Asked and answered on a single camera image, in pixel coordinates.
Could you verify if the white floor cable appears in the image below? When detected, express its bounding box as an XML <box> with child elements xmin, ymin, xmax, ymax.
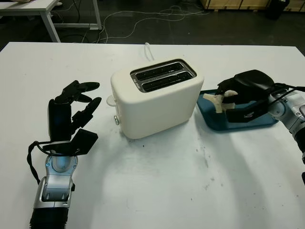
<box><xmin>94</xmin><ymin>6</ymin><xmax>212</xmax><ymax>44</ymax></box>

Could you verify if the cream white toaster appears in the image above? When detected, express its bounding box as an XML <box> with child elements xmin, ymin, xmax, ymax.
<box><xmin>110</xmin><ymin>58</ymin><xmax>205</xmax><ymax>139</ymax></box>

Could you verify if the dark blue plastic tray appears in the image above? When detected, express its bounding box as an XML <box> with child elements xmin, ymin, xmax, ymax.
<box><xmin>196</xmin><ymin>89</ymin><xmax>279</xmax><ymax>133</ymax></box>

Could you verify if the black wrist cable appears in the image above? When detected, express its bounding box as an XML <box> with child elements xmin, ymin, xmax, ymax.
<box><xmin>259</xmin><ymin>83</ymin><xmax>305</xmax><ymax>113</ymax></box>
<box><xmin>28</xmin><ymin>140</ymin><xmax>58</xmax><ymax>184</ymax></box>

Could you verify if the white toaster power cord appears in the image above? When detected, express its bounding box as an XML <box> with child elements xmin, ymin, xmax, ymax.
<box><xmin>144</xmin><ymin>42</ymin><xmax>155</xmax><ymax>62</ymax></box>

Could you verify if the black bin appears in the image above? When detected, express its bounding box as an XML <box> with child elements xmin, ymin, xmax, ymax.
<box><xmin>265</xmin><ymin>0</ymin><xmax>291</xmax><ymax>21</ymax></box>

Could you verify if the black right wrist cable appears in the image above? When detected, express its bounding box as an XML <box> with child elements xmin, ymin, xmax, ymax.
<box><xmin>259</xmin><ymin>83</ymin><xmax>305</xmax><ymax>113</ymax></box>

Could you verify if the white toaster lever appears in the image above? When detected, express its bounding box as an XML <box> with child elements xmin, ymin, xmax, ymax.
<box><xmin>106</xmin><ymin>94</ymin><xmax>118</xmax><ymax>107</ymax></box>

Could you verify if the wooden crate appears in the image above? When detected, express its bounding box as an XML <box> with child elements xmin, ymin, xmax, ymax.
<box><xmin>199</xmin><ymin>0</ymin><xmax>305</xmax><ymax>11</ymax></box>

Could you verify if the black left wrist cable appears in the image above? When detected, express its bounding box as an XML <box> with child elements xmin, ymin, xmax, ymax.
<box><xmin>28</xmin><ymin>140</ymin><xmax>58</xmax><ymax>184</ymax></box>

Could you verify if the white bread slice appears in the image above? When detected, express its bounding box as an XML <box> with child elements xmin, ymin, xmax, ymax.
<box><xmin>202</xmin><ymin>90</ymin><xmax>239</xmax><ymax>113</ymax></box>

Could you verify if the white desk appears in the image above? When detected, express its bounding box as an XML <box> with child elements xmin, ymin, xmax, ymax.
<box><xmin>0</xmin><ymin>0</ymin><xmax>102</xmax><ymax>43</ymax></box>

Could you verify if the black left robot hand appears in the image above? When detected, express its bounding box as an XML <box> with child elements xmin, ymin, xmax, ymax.
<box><xmin>42</xmin><ymin>80</ymin><xmax>102</xmax><ymax>157</ymax></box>

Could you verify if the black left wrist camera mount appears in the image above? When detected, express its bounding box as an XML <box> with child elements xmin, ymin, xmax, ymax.
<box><xmin>70</xmin><ymin>128</ymin><xmax>99</xmax><ymax>157</ymax></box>

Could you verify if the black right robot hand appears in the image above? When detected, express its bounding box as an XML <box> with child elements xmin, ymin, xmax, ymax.
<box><xmin>216</xmin><ymin>69</ymin><xmax>275</xmax><ymax>106</ymax></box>

